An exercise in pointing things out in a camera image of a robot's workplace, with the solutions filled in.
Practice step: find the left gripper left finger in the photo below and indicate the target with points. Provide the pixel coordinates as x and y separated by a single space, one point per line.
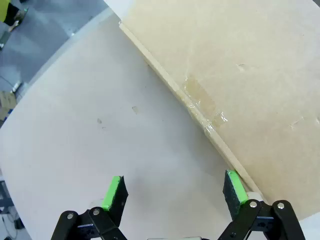
117 197

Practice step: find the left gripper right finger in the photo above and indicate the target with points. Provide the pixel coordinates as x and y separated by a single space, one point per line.
233 197

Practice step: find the light wooden board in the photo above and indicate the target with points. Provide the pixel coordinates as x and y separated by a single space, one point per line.
245 75

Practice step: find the clear tape strip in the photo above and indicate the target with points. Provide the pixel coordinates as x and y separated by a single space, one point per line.
202 97

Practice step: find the small brown carton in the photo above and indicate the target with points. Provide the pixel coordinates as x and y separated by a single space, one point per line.
6 102

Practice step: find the person in yellow top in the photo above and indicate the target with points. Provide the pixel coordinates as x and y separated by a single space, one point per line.
11 12

